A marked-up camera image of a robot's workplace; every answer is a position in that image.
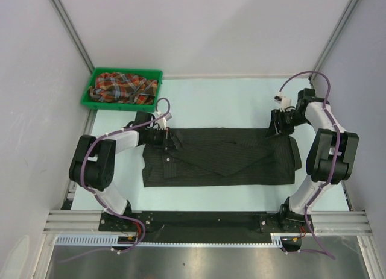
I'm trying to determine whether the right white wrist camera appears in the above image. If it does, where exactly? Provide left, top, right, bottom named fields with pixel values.
left=274, top=92, right=292, bottom=112

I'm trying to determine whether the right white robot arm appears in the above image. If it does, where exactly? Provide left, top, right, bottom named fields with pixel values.
left=266, top=89, right=359, bottom=232

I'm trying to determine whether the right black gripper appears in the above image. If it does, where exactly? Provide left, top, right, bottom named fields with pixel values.
left=265, top=108, right=310, bottom=138

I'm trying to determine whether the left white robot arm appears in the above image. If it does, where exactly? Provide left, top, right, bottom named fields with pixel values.
left=69, top=111, right=177, bottom=231

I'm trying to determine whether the green plastic bin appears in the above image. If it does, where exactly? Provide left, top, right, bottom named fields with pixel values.
left=81, top=67, right=163, bottom=112

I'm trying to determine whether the plaid long sleeve shirt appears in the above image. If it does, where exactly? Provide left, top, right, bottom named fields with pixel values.
left=88, top=72, right=159, bottom=105

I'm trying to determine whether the black pinstripe long sleeve shirt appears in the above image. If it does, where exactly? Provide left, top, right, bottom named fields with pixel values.
left=142, top=128, right=302, bottom=187

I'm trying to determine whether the aluminium frame rail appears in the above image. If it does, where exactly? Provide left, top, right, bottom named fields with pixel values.
left=44, top=210, right=372, bottom=236

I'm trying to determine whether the white slotted cable duct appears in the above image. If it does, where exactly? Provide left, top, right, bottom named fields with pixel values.
left=55, top=233, right=294, bottom=248

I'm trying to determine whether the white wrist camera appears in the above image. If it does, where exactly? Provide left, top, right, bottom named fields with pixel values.
left=156, top=111, right=172, bottom=130
left=274, top=92, right=292, bottom=112

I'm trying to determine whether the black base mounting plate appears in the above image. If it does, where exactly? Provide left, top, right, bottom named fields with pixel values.
left=98, top=209, right=314, bottom=244

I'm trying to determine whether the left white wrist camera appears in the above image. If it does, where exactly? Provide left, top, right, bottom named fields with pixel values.
left=156, top=111, right=172, bottom=130

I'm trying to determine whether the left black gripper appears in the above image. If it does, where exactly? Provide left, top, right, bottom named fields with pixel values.
left=145, top=127, right=179, bottom=153

